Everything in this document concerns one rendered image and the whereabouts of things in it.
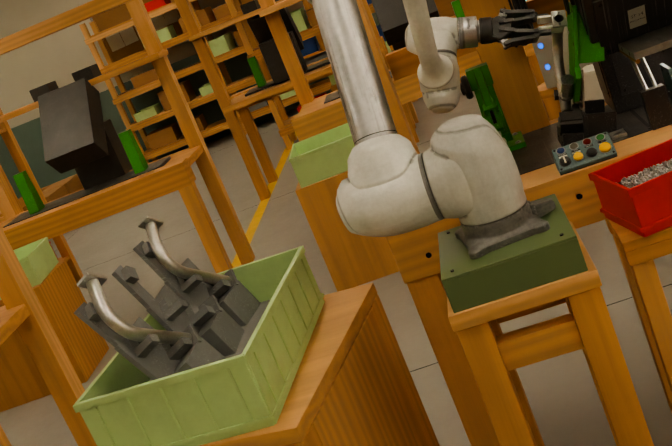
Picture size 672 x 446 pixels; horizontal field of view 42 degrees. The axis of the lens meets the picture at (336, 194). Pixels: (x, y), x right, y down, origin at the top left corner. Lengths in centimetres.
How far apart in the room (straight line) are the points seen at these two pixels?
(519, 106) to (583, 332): 114
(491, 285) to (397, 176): 30
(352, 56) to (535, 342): 74
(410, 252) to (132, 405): 86
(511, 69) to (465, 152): 105
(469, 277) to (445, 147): 28
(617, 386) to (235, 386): 80
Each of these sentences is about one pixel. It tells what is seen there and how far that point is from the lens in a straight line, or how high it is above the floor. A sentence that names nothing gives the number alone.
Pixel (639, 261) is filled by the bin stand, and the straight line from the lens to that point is 209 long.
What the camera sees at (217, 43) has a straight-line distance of 1202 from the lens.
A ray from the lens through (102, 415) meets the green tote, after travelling 198.
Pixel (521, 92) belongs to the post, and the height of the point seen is 102.
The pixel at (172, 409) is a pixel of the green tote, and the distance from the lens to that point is 191.
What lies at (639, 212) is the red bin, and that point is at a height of 86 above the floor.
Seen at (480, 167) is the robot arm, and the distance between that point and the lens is 183.
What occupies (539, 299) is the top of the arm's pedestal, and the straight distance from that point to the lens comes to 186.
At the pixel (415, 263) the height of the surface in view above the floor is 80.
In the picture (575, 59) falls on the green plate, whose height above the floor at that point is 113.
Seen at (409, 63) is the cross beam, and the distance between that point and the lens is 293.
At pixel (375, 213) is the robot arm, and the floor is 109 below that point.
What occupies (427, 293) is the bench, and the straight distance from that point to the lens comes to 241.
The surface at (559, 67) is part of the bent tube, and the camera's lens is 264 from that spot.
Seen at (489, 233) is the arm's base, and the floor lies 97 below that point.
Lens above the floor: 159
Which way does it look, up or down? 13 degrees down
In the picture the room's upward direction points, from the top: 22 degrees counter-clockwise
